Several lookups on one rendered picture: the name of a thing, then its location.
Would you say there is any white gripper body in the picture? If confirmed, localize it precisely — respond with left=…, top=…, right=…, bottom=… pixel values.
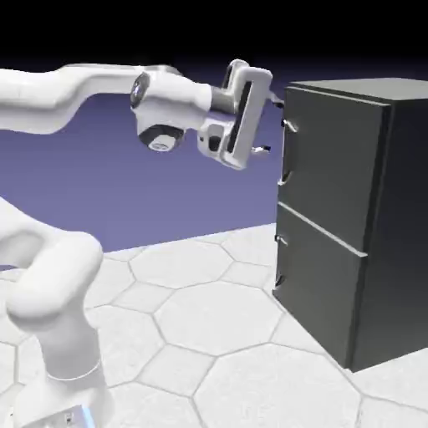
left=219, top=67, right=274, bottom=171

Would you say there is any large dark grey cabinet door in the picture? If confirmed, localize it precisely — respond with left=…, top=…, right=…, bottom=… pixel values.
left=276, top=85, right=392, bottom=257

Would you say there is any dark grey cabinet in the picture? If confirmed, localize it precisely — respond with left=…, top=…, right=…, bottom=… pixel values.
left=272, top=77, right=428, bottom=373

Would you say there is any small dark grey cabinet door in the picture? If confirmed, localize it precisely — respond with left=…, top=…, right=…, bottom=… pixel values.
left=272, top=202, right=368, bottom=369

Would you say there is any long curved metal handle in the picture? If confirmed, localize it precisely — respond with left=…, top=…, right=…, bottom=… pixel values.
left=278, top=119, right=298, bottom=186

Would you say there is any short curved metal handle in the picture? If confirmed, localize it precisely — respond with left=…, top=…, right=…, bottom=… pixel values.
left=273, top=234, right=289, bottom=291

